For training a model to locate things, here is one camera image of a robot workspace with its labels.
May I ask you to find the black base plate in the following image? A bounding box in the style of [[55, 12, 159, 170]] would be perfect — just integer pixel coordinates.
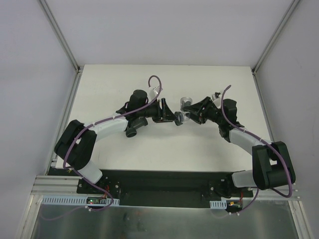
[[76, 170, 253, 208]]

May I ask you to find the white cable duct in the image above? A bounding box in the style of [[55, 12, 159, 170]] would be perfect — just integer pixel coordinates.
[[209, 200, 227, 210], [42, 195, 120, 207]]

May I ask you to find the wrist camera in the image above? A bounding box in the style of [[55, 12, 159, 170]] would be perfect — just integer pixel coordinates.
[[149, 86, 161, 101], [211, 92, 222, 106]]

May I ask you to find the left aluminium corner post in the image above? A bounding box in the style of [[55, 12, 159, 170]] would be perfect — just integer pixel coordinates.
[[37, 0, 81, 73]]

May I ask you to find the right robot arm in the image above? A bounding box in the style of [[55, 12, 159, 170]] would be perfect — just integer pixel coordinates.
[[180, 97, 296, 197]]

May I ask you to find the aluminium frame rail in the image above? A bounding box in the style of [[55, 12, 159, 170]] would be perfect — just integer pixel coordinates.
[[31, 175, 80, 195]]

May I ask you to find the right aluminium corner post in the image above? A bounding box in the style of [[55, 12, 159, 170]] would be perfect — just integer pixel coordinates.
[[252, 0, 302, 76]]

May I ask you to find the aluminium corner post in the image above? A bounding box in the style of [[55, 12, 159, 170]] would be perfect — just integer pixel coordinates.
[[37, 0, 81, 73], [252, 0, 302, 76]]

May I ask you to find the right white cable duct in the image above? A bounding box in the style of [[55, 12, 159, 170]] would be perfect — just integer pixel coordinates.
[[209, 200, 227, 210]]

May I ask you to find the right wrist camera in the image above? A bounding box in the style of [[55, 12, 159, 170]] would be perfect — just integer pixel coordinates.
[[211, 92, 222, 106]]

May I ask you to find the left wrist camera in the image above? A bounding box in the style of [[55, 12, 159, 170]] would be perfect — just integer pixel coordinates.
[[149, 86, 161, 101]]

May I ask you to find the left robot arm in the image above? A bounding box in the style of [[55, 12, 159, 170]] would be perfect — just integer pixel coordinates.
[[54, 90, 183, 194]]

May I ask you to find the grey pipe tee fitting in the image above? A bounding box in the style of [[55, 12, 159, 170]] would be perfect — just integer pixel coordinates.
[[126, 117, 148, 138]]

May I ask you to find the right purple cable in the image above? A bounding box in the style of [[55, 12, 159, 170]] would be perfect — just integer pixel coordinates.
[[211, 85, 294, 219]]

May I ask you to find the left white cable duct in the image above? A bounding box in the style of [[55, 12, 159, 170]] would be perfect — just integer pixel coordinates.
[[42, 195, 120, 207]]

